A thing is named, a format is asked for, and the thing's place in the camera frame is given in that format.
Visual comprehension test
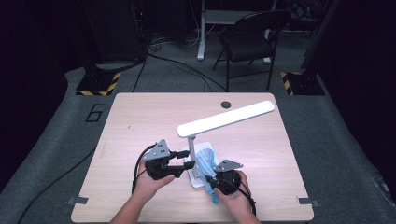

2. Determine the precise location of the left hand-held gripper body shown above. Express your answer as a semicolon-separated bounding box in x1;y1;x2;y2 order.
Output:
142;138;179;181

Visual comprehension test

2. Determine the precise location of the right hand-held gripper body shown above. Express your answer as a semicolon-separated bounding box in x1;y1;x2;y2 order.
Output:
212;159;245;197

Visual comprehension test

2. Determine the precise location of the blue striped cloth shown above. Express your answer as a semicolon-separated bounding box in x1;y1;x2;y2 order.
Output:
194;147;220;205

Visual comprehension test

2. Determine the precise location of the white desk lamp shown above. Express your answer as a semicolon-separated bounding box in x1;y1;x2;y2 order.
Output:
176;100;276;189

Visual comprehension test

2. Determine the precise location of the person's right hand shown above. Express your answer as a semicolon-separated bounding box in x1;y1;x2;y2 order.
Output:
214;170;257;217

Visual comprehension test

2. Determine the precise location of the person's left hand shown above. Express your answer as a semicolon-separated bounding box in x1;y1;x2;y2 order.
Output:
132;159;177;203

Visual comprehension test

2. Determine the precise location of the grey tape piece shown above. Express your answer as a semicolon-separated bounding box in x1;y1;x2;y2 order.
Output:
296;196;321;208
66;195;90;206

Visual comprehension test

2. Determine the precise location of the black stand with hazard stripes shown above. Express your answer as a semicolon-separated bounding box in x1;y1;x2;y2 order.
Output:
280;0;342;96
75;0;122;97

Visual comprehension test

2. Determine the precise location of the dark cabinet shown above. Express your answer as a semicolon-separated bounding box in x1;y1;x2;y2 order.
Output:
81;0;148;64

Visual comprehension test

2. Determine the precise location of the black folding chair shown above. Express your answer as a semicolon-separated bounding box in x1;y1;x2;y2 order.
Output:
212;8;292;92

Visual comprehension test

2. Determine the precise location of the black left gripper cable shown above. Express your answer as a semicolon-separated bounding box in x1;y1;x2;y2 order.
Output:
131;143;157;194

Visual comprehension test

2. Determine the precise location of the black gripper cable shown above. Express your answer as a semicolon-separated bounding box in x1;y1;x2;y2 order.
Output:
235;181;258;217
131;143;157;194

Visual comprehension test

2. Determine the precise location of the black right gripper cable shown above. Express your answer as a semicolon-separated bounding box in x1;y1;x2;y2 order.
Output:
235;181;258;217

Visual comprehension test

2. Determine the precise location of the black floor cable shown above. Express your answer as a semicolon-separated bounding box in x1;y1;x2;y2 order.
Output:
146;53;227;92
17;148;96;224

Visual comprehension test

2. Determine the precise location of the white desk frame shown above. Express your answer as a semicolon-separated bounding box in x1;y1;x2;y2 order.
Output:
196;0;278;62

